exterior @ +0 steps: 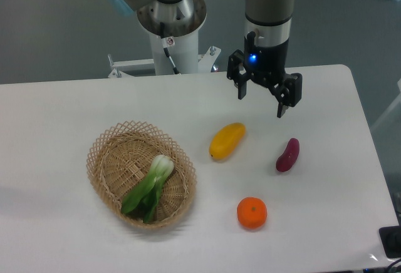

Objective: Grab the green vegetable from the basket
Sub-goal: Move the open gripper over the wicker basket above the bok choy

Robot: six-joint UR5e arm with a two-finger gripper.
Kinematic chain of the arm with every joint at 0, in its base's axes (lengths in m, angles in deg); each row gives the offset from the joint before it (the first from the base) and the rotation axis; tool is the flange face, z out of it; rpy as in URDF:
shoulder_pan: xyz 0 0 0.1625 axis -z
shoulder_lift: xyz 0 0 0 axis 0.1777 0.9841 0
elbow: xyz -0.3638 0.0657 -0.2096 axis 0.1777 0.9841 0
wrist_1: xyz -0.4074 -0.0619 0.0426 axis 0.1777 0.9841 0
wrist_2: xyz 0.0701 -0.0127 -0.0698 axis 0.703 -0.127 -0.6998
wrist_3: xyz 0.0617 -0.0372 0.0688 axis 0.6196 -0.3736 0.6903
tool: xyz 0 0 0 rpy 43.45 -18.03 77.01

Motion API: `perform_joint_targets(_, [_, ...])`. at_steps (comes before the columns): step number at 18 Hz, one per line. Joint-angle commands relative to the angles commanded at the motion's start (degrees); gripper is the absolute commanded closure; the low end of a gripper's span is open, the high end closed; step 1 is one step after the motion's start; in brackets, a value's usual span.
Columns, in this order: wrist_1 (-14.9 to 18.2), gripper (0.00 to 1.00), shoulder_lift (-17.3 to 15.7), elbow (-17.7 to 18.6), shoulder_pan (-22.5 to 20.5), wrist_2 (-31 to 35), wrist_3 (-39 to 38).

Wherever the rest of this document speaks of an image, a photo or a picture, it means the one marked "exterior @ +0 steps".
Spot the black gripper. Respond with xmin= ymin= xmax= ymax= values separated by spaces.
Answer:
xmin=227 ymin=31 xmax=303 ymax=118

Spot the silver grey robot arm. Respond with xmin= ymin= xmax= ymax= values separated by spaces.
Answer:
xmin=110 ymin=0 xmax=303 ymax=116

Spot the woven wicker basket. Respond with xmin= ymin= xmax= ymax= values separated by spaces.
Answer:
xmin=86 ymin=121 xmax=197 ymax=229

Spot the yellow mango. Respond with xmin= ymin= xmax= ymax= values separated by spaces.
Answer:
xmin=209 ymin=122 xmax=246 ymax=160

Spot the purple sweet potato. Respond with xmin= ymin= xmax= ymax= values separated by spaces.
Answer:
xmin=276 ymin=138 xmax=300 ymax=173

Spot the orange mandarin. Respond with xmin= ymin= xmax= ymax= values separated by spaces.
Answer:
xmin=237 ymin=197 xmax=268 ymax=230

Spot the green bok choy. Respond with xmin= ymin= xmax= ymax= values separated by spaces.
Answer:
xmin=120 ymin=155 xmax=174 ymax=224

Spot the black device at table edge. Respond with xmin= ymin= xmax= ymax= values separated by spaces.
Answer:
xmin=379 ymin=225 xmax=400 ymax=259

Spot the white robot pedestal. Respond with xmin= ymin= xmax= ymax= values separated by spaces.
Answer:
xmin=108 ymin=0 xmax=221 ymax=78

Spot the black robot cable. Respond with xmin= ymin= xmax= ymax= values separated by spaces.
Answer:
xmin=159 ymin=21 xmax=182 ymax=75

